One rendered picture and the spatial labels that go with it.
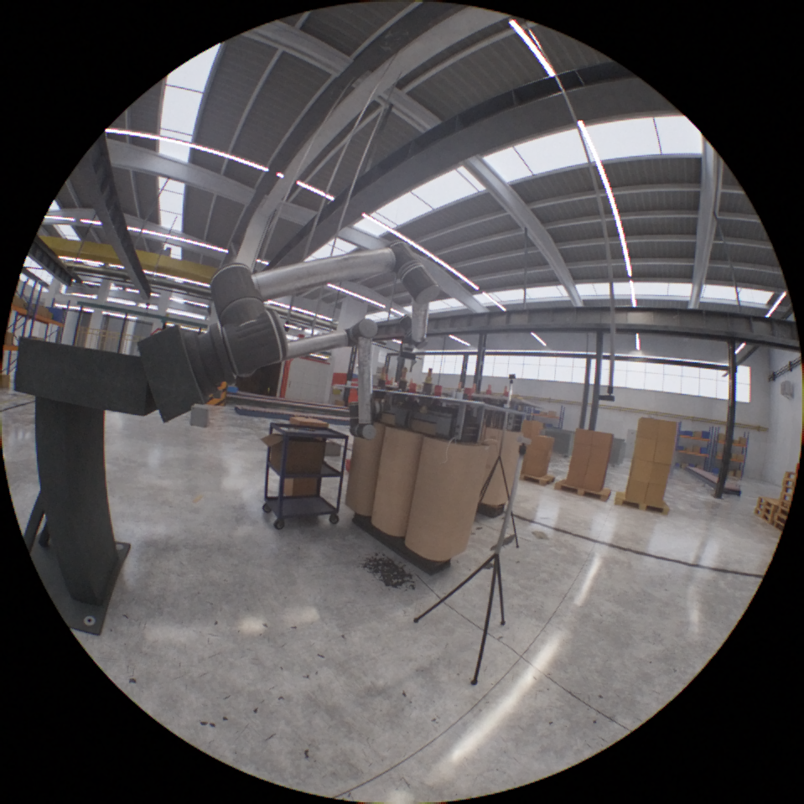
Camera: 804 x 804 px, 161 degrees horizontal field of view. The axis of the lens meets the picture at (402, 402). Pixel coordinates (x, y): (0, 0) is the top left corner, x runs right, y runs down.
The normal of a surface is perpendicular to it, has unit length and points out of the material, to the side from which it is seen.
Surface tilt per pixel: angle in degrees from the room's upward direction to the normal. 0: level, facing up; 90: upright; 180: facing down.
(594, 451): 90
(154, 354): 90
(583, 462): 90
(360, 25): 174
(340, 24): 174
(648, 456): 90
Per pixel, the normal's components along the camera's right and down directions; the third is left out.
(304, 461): 0.68, 0.11
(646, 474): -0.69, -0.11
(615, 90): -0.16, 0.99
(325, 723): 0.16, -0.99
